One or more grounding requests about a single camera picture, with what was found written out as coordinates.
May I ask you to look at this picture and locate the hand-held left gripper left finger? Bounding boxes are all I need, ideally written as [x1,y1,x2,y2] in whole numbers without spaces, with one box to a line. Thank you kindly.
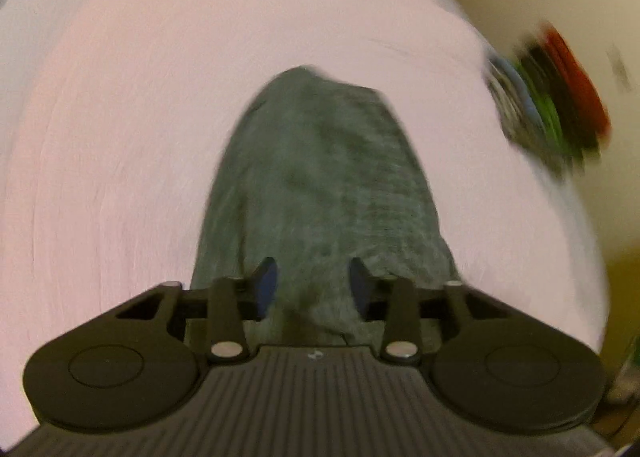
[115,257,279,364]

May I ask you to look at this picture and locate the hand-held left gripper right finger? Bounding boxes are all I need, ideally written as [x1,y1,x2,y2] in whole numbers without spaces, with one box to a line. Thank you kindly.
[347,257,501,364]

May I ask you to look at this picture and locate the grey plaid pants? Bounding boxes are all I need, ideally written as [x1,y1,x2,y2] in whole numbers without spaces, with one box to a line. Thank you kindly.
[191,65,464,349]

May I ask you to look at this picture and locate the multicoloured striped object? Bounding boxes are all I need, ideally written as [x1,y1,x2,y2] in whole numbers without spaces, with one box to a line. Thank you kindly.
[484,21,614,178]

